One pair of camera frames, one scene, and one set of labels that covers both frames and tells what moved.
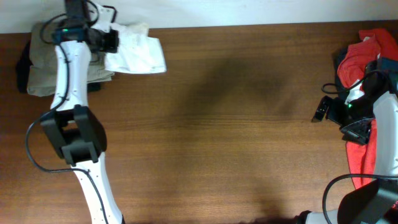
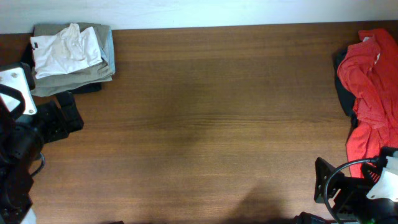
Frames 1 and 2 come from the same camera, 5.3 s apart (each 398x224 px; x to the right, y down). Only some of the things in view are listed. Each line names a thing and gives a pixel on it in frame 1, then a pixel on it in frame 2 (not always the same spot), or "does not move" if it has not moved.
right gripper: (333, 112) -> (354, 188)
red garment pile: (372, 45) does not move
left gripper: (111, 45) -> (61, 126)
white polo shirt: (138, 53) -> (69, 51)
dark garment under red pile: (341, 91) does not move
